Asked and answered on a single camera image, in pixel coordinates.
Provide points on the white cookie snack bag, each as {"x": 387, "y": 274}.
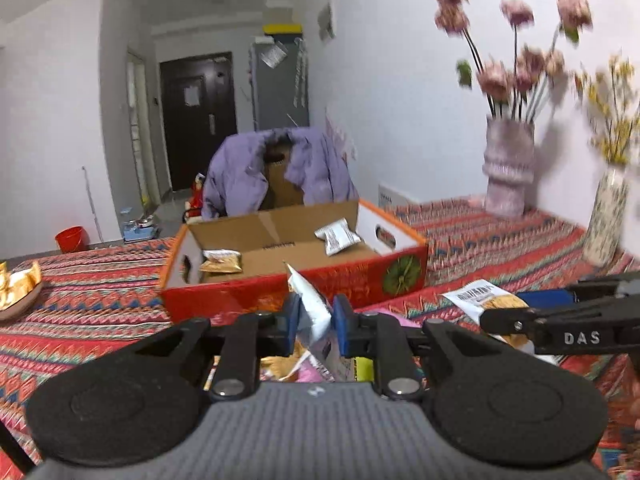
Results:
{"x": 316, "y": 334}

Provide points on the white leaning board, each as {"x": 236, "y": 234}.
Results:
{"x": 389, "y": 198}

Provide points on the yellow box on fridge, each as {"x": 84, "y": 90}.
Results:
{"x": 282, "y": 29}

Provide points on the grey refrigerator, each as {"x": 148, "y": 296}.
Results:
{"x": 278, "y": 80}

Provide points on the pink textured vase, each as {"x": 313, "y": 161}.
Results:
{"x": 509, "y": 164}

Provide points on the small grey white packet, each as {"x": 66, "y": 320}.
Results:
{"x": 337, "y": 236}

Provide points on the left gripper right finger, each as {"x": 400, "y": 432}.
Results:
{"x": 380, "y": 338}

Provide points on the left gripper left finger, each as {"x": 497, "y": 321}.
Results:
{"x": 250, "y": 338}

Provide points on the dark entrance door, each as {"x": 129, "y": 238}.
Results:
{"x": 198, "y": 112}

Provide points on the white mop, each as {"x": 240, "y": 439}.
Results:
{"x": 92, "y": 205}

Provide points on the small pink packet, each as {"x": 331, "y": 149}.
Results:
{"x": 403, "y": 321}

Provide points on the red cardboard fruit box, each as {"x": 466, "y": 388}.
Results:
{"x": 390, "y": 262}

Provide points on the brown wooden chair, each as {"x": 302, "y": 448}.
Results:
{"x": 280, "y": 192}

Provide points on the red plastic bucket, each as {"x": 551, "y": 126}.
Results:
{"x": 73, "y": 239}

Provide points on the colourful patterned tablecloth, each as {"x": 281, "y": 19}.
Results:
{"x": 98, "y": 301}

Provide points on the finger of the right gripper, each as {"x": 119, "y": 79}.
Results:
{"x": 597, "y": 319}
{"x": 547, "y": 298}

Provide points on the yellow blossom branches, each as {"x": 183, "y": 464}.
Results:
{"x": 609, "y": 98}

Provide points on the floral white slim vase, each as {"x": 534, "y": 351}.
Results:
{"x": 607, "y": 216}

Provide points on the plate of orange peels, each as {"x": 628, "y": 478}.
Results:
{"x": 19, "y": 290}

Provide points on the purple puffer jacket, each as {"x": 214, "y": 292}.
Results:
{"x": 234, "y": 184}

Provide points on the blue pet feeder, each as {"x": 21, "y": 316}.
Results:
{"x": 140, "y": 229}

